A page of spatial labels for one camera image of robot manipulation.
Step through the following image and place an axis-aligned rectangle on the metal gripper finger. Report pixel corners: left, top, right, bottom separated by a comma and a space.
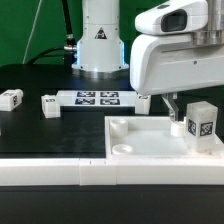
162, 93, 179, 121

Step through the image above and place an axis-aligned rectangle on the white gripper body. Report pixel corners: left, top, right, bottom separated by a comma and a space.
130, 34, 224, 96

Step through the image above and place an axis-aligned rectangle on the white square tabletop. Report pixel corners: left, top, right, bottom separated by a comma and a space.
105, 116, 224, 159

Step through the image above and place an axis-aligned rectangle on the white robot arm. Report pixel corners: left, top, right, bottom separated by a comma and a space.
72, 0, 224, 119

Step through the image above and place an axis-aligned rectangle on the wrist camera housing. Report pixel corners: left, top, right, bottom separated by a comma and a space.
135, 0, 208, 36

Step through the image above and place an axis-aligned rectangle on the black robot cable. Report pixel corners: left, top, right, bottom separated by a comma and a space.
27, 0, 78, 66

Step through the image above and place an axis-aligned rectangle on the white marker base plate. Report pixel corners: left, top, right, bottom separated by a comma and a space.
56, 90, 137, 107

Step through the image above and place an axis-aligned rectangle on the thin white cable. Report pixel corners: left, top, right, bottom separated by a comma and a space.
22, 0, 44, 65

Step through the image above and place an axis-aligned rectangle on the white front fence wall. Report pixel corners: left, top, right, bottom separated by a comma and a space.
0, 158, 224, 186

